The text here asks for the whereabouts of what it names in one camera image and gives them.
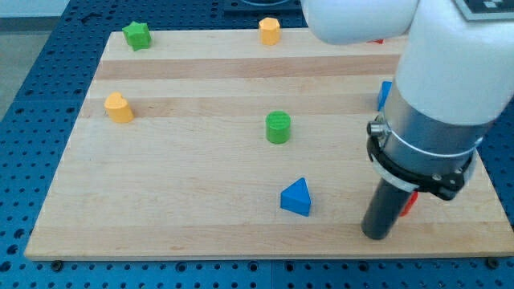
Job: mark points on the red circle block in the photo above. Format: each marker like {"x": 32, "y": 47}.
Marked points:
{"x": 407, "y": 208}

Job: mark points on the green cylinder block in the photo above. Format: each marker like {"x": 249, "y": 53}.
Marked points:
{"x": 278, "y": 127}

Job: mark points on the red block at back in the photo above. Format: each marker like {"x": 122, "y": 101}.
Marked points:
{"x": 379, "y": 41}

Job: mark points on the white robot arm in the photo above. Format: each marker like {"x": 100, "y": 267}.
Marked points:
{"x": 453, "y": 80}

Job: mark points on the blue block behind arm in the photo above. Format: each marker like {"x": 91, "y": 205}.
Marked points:
{"x": 383, "y": 94}

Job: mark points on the green star block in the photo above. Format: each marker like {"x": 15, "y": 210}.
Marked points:
{"x": 137, "y": 35}

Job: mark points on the blue triangle block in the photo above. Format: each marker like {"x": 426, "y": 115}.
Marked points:
{"x": 296, "y": 198}

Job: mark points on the wooden board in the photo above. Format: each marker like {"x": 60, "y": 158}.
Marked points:
{"x": 193, "y": 175}

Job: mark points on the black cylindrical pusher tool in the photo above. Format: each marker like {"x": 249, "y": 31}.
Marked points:
{"x": 387, "y": 204}

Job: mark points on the yellow hexagon block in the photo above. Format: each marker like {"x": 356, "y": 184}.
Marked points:
{"x": 269, "y": 31}

